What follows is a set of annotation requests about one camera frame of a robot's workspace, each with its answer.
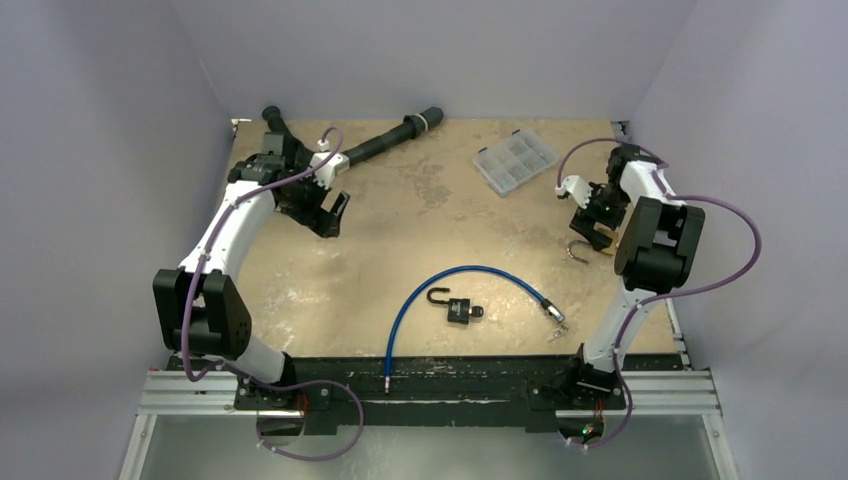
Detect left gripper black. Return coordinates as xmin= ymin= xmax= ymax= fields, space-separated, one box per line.
xmin=280 ymin=164 xmax=348 ymax=238

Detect brass padlock silver shackle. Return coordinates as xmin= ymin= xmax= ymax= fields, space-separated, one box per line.
xmin=566 ymin=227 xmax=619 ymax=265

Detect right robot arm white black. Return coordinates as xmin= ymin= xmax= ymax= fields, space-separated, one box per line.
xmin=556 ymin=143 xmax=705 ymax=407

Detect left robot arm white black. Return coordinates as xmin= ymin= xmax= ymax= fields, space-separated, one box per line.
xmin=152 ymin=132 xmax=350 ymax=409

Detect black padlock with key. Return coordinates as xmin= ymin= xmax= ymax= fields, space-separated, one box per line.
xmin=426 ymin=287 xmax=485 ymax=325

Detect small silver keys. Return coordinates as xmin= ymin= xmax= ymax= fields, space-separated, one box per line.
xmin=546 ymin=325 xmax=569 ymax=343

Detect clear plastic organizer box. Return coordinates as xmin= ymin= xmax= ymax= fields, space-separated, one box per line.
xmin=472 ymin=129 xmax=560 ymax=197

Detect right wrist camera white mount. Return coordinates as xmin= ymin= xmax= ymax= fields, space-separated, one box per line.
xmin=555 ymin=175 xmax=593 ymax=209

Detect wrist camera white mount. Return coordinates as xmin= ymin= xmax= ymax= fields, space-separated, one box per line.
xmin=309 ymin=139 xmax=350 ymax=190
xmin=555 ymin=175 xmax=593 ymax=209

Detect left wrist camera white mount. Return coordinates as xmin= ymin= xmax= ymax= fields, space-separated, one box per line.
xmin=309 ymin=139 xmax=350 ymax=190

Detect blue cable lock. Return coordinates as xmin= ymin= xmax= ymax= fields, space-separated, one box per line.
xmin=382 ymin=264 xmax=568 ymax=396

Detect black corrugated hose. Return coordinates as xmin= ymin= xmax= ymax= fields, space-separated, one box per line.
xmin=261 ymin=104 xmax=446 ymax=170

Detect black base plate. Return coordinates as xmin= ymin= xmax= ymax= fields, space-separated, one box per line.
xmin=165 ymin=354 xmax=684 ymax=439

